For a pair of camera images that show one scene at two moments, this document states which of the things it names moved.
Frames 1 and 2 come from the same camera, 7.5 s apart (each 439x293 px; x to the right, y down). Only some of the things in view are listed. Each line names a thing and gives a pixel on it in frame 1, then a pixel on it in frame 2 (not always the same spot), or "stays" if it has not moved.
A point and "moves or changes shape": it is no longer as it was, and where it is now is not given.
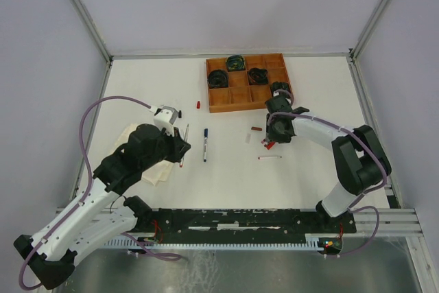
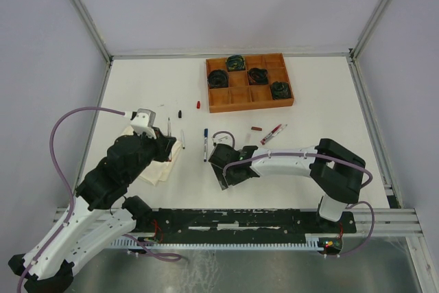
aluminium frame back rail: x=205 y=53 stays
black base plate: x=230 y=223 stays
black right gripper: x=271 y=136 to x=219 y=171
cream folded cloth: x=154 y=175 stays
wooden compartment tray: x=240 y=95 stays
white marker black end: x=182 y=161 moves or changes shape
